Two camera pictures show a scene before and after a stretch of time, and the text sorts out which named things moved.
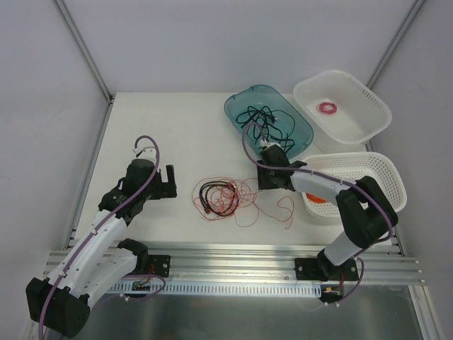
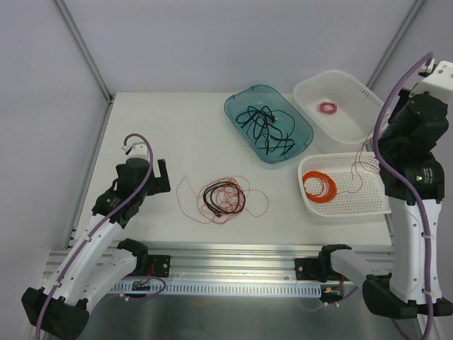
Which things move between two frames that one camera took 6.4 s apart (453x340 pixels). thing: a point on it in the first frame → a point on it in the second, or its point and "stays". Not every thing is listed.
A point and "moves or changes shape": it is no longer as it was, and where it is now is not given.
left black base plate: [161, 265] stays
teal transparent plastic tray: [281, 124] stays
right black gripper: [267, 177] → [401, 98]
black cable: [206, 205] moves or changes shape
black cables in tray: [274, 125] stays
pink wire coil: [327, 108] stays
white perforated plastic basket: [383, 166] stays
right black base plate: [323, 268] stays
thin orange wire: [221, 197] → [360, 156]
